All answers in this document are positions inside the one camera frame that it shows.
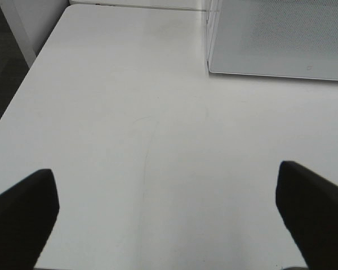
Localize white microwave oven body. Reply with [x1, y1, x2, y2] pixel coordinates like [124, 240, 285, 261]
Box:
[198, 0, 223, 75]

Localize white microwave door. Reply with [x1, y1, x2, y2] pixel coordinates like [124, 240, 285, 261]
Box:
[208, 1, 338, 80]

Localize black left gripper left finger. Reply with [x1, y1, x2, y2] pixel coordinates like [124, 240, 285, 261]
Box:
[0, 169, 60, 269]

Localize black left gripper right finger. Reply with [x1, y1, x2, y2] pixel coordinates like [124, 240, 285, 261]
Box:
[275, 161, 338, 269]

